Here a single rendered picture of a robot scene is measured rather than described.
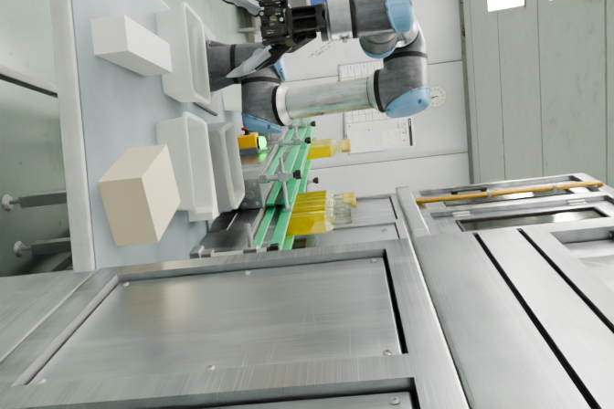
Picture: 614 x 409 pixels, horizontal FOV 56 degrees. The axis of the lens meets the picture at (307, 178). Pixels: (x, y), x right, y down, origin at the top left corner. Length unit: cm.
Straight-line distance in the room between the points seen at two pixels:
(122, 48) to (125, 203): 26
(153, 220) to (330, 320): 43
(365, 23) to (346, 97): 52
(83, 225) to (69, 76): 24
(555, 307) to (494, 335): 9
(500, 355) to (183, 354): 33
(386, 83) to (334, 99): 15
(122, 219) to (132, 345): 34
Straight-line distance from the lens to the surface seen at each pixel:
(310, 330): 67
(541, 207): 231
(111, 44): 107
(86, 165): 98
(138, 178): 98
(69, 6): 104
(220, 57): 170
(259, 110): 164
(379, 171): 787
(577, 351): 61
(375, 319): 68
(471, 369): 57
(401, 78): 151
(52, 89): 214
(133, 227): 102
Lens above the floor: 117
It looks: 5 degrees down
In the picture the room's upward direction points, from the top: 84 degrees clockwise
